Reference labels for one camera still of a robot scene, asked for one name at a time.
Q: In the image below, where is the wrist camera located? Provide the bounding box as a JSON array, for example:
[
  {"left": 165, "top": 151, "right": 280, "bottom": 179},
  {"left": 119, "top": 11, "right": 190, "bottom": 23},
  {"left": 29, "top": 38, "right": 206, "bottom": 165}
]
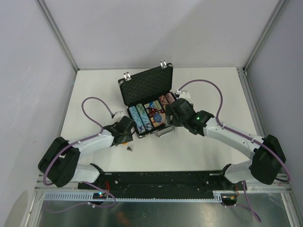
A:
[
  {"left": 174, "top": 90, "right": 191, "bottom": 101},
  {"left": 112, "top": 111, "right": 125, "bottom": 119}
]

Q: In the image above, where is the black poker chip case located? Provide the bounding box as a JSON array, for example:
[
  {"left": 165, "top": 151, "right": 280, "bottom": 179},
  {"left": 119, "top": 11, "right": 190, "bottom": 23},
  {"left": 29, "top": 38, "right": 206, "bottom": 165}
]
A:
[{"left": 118, "top": 60, "right": 176, "bottom": 138}]

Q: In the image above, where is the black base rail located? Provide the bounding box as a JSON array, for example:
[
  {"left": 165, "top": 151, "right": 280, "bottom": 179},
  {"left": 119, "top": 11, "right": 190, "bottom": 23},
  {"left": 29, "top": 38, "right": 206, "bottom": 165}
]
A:
[{"left": 93, "top": 170, "right": 235, "bottom": 199}]

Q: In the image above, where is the purple chip stack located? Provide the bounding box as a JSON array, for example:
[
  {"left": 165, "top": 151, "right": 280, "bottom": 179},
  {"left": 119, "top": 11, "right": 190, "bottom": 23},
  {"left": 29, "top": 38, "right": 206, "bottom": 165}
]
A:
[{"left": 165, "top": 93, "right": 176, "bottom": 104}]

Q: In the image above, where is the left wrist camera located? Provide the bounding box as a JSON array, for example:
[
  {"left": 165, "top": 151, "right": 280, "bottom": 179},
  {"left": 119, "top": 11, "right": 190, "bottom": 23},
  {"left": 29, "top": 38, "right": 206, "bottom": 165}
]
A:
[{"left": 112, "top": 111, "right": 125, "bottom": 119}]

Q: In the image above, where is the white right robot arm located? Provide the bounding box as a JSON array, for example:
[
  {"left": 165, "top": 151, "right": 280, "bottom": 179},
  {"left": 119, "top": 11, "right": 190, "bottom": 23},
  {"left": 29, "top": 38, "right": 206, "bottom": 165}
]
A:
[{"left": 165, "top": 98, "right": 286, "bottom": 190}]

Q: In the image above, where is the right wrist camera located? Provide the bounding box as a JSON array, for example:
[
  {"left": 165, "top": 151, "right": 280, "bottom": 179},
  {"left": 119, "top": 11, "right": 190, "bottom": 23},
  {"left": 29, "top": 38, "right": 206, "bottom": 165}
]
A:
[{"left": 174, "top": 90, "right": 191, "bottom": 101}]

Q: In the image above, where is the green chip stack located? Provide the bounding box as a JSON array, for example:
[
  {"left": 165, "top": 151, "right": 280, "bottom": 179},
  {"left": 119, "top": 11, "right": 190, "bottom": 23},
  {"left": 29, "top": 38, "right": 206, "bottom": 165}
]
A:
[{"left": 136, "top": 104, "right": 153, "bottom": 131}]

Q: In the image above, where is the blue card deck box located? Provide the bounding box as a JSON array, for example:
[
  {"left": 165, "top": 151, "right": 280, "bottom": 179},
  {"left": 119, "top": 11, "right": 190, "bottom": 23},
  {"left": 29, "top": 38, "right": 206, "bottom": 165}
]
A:
[{"left": 143, "top": 100, "right": 161, "bottom": 111}]

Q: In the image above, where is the red chip stack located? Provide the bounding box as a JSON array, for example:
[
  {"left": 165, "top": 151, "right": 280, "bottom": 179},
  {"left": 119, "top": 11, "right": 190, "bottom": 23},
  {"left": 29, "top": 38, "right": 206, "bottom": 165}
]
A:
[{"left": 159, "top": 95, "right": 169, "bottom": 108}]

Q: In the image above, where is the triangular all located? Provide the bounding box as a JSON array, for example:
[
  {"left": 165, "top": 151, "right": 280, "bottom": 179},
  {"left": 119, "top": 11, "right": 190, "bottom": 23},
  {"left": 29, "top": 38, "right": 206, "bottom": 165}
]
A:
[{"left": 147, "top": 107, "right": 157, "bottom": 117}]

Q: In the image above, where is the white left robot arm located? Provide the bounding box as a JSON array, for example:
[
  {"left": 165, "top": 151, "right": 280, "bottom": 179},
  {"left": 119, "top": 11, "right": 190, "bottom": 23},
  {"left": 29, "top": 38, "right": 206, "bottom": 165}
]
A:
[{"left": 38, "top": 116, "right": 136, "bottom": 189}]

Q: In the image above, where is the red card deck box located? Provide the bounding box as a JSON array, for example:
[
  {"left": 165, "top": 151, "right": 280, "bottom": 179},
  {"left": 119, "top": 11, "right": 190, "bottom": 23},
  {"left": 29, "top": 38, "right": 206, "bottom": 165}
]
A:
[{"left": 150, "top": 112, "right": 165, "bottom": 128}]

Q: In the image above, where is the white cable duct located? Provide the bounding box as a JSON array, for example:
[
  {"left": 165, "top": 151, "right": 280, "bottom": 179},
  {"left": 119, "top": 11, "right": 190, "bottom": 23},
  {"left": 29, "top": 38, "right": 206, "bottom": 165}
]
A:
[{"left": 43, "top": 192, "right": 222, "bottom": 203}]

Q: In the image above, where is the blue small blind button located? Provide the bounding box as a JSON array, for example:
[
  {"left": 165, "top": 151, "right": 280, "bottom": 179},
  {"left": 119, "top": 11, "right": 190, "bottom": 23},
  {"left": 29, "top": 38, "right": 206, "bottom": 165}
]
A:
[{"left": 153, "top": 113, "right": 163, "bottom": 124}]

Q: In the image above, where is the light blue chip stack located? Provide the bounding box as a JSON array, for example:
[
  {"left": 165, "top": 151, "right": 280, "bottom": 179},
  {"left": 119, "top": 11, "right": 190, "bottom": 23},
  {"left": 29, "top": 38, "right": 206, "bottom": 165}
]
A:
[{"left": 129, "top": 106, "right": 145, "bottom": 134}]

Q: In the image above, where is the clear dealer button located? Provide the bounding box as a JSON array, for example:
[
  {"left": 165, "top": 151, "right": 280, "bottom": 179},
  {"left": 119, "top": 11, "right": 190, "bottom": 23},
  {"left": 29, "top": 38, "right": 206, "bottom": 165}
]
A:
[{"left": 165, "top": 113, "right": 171, "bottom": 127}]

